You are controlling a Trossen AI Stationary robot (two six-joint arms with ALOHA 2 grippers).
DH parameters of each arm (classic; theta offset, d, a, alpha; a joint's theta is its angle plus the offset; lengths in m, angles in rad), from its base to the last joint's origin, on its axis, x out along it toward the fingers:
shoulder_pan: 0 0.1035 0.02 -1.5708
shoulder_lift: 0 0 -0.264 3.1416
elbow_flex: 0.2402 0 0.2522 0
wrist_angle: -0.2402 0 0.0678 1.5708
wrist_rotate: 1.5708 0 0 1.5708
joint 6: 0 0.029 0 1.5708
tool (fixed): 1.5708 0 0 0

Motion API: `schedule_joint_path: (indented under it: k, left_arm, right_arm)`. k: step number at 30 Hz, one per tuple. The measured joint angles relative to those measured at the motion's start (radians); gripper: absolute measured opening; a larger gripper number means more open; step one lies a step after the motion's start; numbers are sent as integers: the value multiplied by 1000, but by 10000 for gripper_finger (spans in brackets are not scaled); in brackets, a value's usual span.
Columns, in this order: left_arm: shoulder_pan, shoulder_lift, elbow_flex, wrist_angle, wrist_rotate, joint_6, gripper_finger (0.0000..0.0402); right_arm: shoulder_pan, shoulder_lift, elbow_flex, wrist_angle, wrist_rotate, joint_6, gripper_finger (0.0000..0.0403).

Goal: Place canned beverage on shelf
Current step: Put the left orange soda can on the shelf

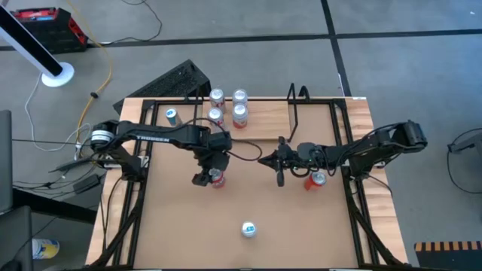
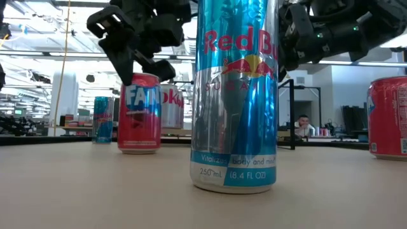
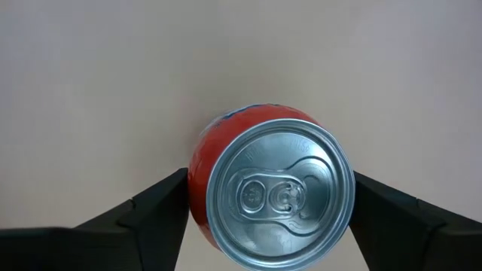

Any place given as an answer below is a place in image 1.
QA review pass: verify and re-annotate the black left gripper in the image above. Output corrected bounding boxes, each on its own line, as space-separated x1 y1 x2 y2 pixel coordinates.
191 149 231 188

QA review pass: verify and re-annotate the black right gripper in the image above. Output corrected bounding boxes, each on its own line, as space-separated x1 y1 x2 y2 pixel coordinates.
258 135 322 188

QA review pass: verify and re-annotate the white pink Spindrift can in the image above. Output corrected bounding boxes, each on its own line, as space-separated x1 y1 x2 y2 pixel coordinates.
231 88 249 107
231 103 249 129
208 168 227 189

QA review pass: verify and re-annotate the silver Diet Coke can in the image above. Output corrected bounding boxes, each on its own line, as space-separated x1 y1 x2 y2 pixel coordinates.
209 88 227 113
207 107 226 131

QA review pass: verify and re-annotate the red soda can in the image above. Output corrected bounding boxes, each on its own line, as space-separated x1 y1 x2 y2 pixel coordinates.
304 170 328 191

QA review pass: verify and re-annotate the blue silver Red Bull can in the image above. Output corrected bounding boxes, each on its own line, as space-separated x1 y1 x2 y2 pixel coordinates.
165 108 183 127
240 221 258 239

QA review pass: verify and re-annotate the black power adapter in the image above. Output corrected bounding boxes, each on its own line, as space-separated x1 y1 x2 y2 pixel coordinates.
73 175 101 193

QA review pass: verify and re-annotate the dark grey flat plate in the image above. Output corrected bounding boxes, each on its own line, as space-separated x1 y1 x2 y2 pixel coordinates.
48 154 101 174

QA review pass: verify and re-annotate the black floor bar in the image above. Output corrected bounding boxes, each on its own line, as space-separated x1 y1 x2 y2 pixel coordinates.
11 187 98 224

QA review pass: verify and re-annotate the white yellow canister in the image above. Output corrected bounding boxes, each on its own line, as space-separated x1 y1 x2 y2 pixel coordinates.
32 238 60 260

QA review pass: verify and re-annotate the white black floor stand pole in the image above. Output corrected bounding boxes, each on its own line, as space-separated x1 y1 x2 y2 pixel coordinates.
0 3 75 88

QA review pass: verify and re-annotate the grey stand foot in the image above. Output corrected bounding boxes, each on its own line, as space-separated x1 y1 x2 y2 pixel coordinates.
447 131 482 155

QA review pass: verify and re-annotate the dark grey panel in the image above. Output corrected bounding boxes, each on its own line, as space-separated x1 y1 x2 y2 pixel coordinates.
0 108 13 215

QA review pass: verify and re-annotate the black mat orange striped edge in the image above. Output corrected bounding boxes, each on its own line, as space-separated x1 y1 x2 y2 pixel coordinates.
413 240 482 271

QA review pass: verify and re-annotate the red black case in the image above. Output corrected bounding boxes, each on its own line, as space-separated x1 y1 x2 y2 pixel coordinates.
10 6 90 55

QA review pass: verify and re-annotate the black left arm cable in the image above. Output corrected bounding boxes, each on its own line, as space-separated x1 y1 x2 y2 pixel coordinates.
224 139 264 162

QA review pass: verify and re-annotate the black metal shelf side frame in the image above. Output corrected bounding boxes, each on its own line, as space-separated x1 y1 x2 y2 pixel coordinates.
190 84 206 125
285 82 312 143

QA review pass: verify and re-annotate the yellow cable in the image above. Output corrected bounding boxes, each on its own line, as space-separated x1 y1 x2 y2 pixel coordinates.
66 0 114 146

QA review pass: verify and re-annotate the black floor cable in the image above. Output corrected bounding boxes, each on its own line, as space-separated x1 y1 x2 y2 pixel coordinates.
101 0 163 45

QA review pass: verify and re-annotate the white floor cable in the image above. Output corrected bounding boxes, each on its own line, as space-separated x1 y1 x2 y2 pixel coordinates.
24 73 93 154

